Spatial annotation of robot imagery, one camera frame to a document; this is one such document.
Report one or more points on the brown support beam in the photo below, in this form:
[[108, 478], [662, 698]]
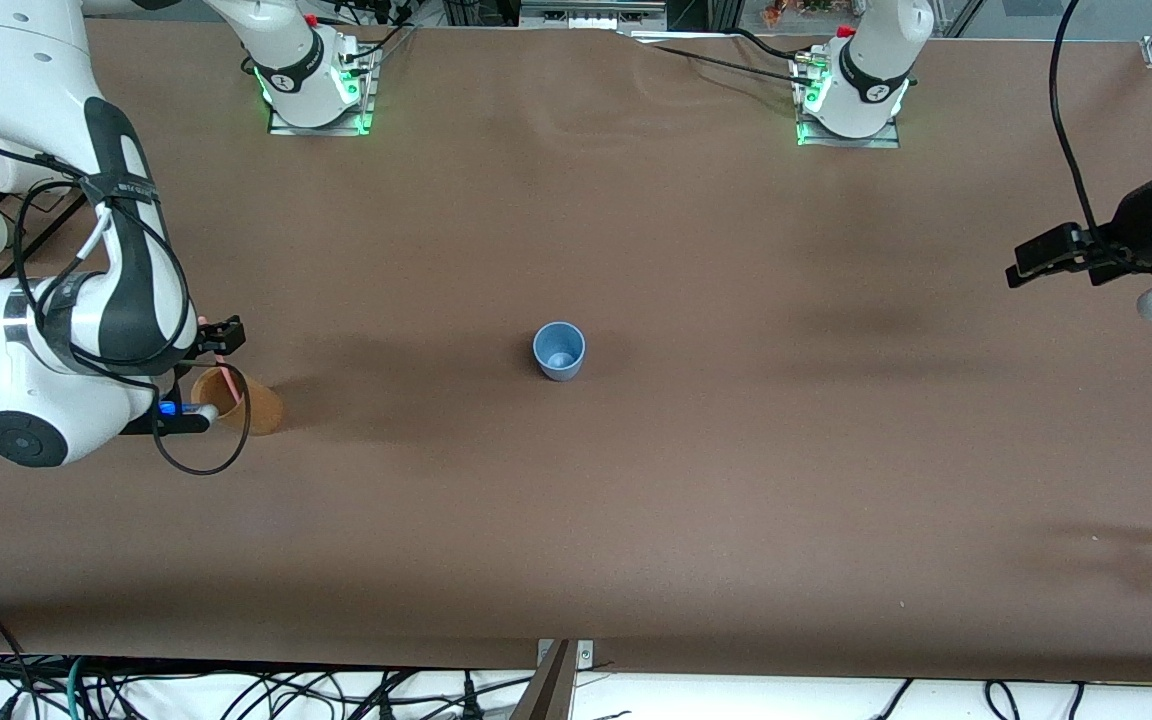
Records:
[[546, 695]]

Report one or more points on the white paper cup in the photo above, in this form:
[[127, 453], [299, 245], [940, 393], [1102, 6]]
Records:
[[11, 172]]

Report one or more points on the blue plastic cup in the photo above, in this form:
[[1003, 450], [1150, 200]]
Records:
[[559, 352]]

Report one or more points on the brown paper cup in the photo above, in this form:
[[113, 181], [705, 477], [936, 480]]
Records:
[[266, 412]]

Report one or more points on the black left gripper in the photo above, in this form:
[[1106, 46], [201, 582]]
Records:
[[1133, 226]]

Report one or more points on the clear case with red parts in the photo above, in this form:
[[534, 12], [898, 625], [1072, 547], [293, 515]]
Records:
[[796, 10]]

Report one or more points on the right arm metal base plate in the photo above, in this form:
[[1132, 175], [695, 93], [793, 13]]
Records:
[[361, 100]]

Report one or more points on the grey equipment box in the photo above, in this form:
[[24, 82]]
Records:
[[591, 12]]

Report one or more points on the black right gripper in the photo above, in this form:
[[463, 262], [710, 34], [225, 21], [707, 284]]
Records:
[[208, 340]]

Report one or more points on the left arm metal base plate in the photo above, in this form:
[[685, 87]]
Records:
[[876, 140]]

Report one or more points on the small metal bracket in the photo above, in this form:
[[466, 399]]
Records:
[[585, 655]]

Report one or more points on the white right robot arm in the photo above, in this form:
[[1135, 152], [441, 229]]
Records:
[[36, 60]]

